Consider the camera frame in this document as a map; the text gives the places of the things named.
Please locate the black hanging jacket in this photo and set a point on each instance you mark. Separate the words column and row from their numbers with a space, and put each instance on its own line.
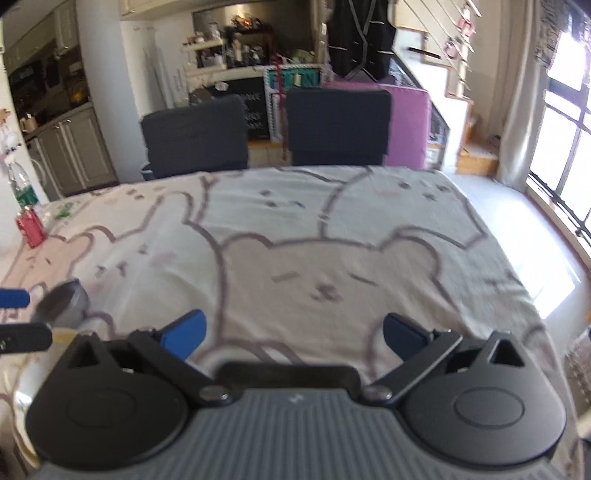
column 361, row 39

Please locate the round stainless steel bowl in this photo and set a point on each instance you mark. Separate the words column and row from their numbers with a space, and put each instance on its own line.
column 65, row 306

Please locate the white curtain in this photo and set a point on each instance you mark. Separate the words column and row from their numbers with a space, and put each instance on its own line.
column 530, row 37

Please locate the red milk drink can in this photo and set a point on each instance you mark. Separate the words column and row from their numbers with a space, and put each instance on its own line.
column 31, row 227

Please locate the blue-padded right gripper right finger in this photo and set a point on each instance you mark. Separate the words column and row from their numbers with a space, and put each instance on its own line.
column 421, row 350

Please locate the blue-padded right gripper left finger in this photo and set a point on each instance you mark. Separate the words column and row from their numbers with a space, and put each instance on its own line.
column 165, row 352

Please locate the green snack packet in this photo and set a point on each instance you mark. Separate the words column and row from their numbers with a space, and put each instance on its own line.
column 62, row 213

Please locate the dark chair with purple cushion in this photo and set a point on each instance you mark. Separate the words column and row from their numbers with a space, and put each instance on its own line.
column 210, row 136

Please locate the dark blue round container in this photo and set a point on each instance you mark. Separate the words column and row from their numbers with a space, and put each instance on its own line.
column 146, row 172

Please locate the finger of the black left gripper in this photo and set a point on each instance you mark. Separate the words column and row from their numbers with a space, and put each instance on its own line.
column 20, row 338
column 14, row 298

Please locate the dark chair near window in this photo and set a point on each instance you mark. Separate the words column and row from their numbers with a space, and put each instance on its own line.
column 332, row 127

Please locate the bear pattern tablecloth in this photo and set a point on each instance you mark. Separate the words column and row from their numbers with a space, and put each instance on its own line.
column 295, row 270

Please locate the green poizon sign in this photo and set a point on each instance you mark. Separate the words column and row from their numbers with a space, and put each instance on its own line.
column 303, row 76

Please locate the green label water bottle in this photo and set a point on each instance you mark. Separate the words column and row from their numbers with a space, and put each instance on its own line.
column 22, row 187

